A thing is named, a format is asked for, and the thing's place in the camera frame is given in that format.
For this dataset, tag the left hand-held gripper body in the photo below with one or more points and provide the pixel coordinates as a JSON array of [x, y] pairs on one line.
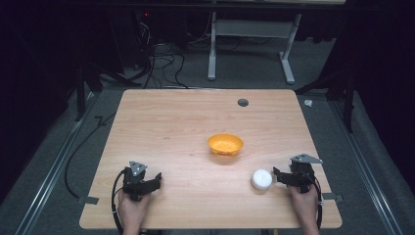
[[134, 182]]

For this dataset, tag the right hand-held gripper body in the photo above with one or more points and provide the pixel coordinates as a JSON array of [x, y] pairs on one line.
[[302, 173]]

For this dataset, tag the person's right hand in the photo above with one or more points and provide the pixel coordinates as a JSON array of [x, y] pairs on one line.
[[304, 205]]

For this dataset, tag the grey tape strip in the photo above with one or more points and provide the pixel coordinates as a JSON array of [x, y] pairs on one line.
[[88, 200], [333, 197]]

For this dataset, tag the orange plastic bowl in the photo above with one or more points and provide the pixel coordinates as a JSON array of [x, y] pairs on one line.
[[225, 144]]

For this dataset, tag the crumpled white paper scrap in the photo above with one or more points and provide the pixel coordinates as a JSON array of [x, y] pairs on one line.
[[308, 103]]

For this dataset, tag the black metal stand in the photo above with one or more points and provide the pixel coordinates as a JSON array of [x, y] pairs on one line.
[[349, 101], [81, 91]]

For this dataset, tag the black computer tower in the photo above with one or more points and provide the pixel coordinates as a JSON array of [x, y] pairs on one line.
[[141, 36]]

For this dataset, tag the metal floor rail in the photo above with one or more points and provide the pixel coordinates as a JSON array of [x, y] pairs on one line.
[[55, 169], [365, 163]]

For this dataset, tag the white metal desk frame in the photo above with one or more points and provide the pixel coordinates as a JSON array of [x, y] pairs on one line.
[[251, 28]]

